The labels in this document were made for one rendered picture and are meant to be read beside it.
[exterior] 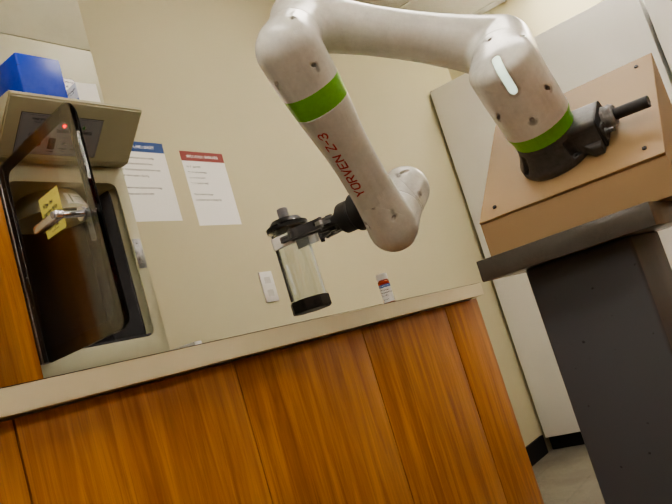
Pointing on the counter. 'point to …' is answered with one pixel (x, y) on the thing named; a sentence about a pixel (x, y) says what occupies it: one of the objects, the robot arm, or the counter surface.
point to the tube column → (44, 21)
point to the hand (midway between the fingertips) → (292, 241)
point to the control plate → (46, 118)
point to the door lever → (58, 219)
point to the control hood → (125, 128)
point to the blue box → (32, 75)
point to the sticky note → (52, 210)
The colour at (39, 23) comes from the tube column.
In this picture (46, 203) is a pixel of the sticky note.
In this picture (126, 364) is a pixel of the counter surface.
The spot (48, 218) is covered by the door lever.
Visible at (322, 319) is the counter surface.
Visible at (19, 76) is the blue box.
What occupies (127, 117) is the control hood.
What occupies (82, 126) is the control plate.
